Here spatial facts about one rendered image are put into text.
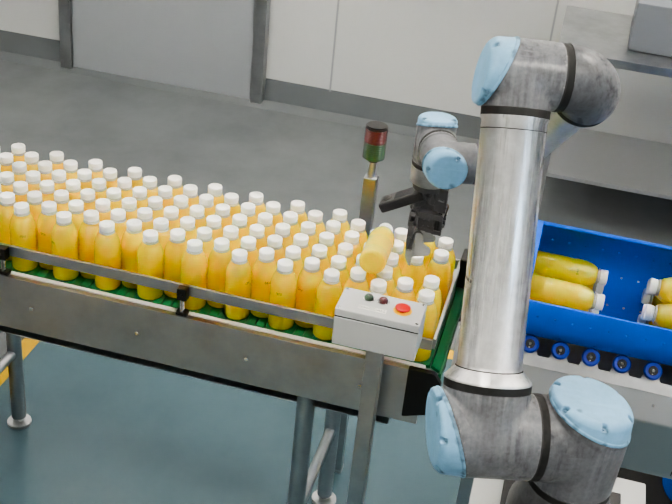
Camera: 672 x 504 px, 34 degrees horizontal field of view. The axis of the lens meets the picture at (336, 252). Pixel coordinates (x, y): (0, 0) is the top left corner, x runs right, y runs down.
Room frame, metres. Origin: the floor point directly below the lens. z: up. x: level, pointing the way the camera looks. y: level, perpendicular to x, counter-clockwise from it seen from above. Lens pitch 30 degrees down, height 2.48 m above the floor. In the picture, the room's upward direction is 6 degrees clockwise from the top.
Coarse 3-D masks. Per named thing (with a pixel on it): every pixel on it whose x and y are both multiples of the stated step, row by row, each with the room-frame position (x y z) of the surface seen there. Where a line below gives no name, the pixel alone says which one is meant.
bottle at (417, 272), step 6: (414, 264) 2.41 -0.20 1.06; (420, 264) 2.41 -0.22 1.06; (402, 270) 2.42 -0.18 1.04; (408, 270) 2.40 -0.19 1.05; (414, 270) 2.40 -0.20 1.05; (420, 270) 2.40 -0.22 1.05; (402, 276) 2.41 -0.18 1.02; (408, 276) 2.40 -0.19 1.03; (414, 276) 2.39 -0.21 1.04; (420, 276) 2.40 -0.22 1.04; (414, 282) 2.39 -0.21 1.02; (420, 282) 2.40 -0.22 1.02; (414, 288) 2.39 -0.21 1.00
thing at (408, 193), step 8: (400, 192) 2.31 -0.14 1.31; (408, 192) 2.30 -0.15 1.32; (416, 192) 2.28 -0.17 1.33; (384, 200) 2.30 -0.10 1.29; (392, 200) 2.29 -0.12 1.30; (400, 200) 2.28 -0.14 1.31; (408, 200) 2.28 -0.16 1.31; (416, 200) 2.27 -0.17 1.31; (384, 208) 2.29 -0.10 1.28; (392, 208) 2.29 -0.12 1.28
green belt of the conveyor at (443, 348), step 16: (32, 272) 2.43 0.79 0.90; (48, 272) 2.44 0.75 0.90; (96, 288) 2.39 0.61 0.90; (128, 288) 2.41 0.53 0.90; (160, 304) 2.35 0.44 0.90; (176, 304) 2.35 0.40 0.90; (208, 304) 2.37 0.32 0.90; (240, 320) 2.31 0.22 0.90; (256, 320) 2.32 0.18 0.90; (448, 320) 2.41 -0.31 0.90; (304, 336) 2.27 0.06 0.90; (448, 336) 2.35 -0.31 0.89; (432, 352) 2.26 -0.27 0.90; (448, 352) 2.31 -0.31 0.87; (432, 368) 2.20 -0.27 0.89
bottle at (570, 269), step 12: (540, 252) 2.41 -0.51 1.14; (540, 264) 2.38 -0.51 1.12; (552, 264) 2.37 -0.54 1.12; (564, 264) 2.37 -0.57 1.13; (576, 264) 2.37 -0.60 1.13; (588, 264) 2.37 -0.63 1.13; (552, 276) 2.37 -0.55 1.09; (564, 276) 2.36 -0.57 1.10; (576, 276) 2.35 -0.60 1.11; (588, 276) 2.35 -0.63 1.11
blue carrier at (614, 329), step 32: (544, 224) 2.41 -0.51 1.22; (576, 256) 2.47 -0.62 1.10; (608, 256) 2.45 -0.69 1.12; (640, 256) 2.43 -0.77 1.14; (608, 288) 2.44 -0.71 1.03; (640, 288) 2.43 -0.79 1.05; (544, 320) 2.21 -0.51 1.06; (576, 320) 2.19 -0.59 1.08; (608, 320) 2.18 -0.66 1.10; (640, 352) 2.18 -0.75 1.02
